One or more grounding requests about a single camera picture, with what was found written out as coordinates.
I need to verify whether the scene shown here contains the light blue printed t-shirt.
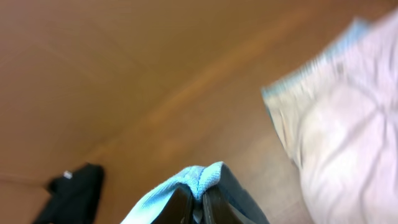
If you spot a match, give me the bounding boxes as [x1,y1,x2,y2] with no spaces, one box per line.
[120,161,271,224]

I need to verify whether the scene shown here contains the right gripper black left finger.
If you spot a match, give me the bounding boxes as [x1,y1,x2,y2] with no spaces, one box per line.
[151,185,194,224]

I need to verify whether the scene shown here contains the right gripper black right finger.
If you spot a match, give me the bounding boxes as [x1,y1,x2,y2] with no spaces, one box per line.
[202,186,255,224]

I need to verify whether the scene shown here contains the black folded t-shirt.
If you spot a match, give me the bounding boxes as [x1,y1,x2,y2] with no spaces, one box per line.
[33,163,105,224]

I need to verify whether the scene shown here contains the beige shorts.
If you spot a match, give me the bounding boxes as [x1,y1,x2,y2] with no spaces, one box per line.
[262,11,397,223]

